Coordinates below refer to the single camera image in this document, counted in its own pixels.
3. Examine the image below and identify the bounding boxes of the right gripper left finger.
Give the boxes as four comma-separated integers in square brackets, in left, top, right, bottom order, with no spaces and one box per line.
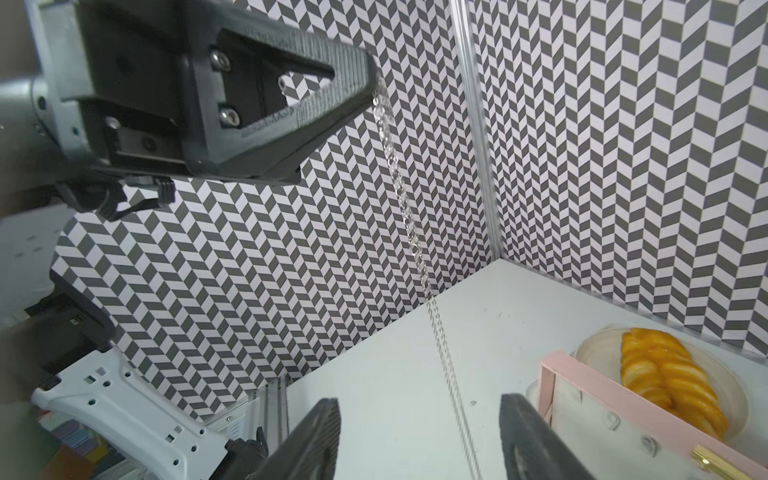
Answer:
[248,398,341,480]

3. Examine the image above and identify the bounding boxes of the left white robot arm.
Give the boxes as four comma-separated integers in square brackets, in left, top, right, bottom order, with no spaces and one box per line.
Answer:
[1,1,377,479]

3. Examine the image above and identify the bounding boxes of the cream round plate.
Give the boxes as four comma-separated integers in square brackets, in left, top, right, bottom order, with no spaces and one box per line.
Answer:
[574,328,749,442]

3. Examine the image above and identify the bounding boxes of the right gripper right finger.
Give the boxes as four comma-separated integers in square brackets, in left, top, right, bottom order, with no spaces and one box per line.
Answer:
[499,393,593,480]

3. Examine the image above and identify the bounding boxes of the silver jewelry chain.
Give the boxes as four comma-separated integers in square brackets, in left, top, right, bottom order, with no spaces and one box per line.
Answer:
[370,77,484,480]

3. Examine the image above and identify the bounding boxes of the yellow braided bread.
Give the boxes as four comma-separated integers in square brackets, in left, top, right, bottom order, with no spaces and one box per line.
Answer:
[620,328,729,440]

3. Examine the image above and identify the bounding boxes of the metal base rail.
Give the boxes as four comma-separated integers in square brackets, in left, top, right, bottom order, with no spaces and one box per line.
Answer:
[205,376,291,453]

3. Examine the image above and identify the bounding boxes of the pink jewelry box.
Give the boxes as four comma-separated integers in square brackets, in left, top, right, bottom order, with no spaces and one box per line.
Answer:
[537,351,767,479]

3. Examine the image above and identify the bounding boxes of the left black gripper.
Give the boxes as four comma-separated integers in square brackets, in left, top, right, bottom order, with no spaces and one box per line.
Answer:
[23,1,377,204]

